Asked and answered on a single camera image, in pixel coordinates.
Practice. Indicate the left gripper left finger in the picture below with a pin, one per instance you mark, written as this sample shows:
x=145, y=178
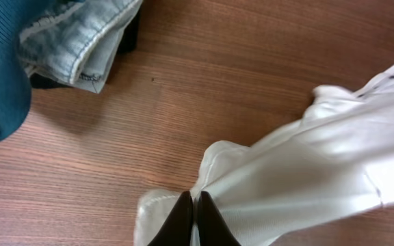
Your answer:
x=177, y=228

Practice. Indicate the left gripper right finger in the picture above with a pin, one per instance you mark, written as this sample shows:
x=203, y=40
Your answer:
x=212, y=229

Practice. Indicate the light denim garment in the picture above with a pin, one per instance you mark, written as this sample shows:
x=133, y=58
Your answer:
x=74, y=44

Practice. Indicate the black folded garment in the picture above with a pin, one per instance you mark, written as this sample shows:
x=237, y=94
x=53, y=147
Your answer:
x=127, y=44

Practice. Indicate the white t-shirt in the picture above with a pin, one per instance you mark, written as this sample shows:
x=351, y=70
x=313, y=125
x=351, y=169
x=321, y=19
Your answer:
x=336, y=161

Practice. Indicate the blue polo shirt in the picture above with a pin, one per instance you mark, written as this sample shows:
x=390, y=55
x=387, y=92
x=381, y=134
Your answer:
x=15, y=87

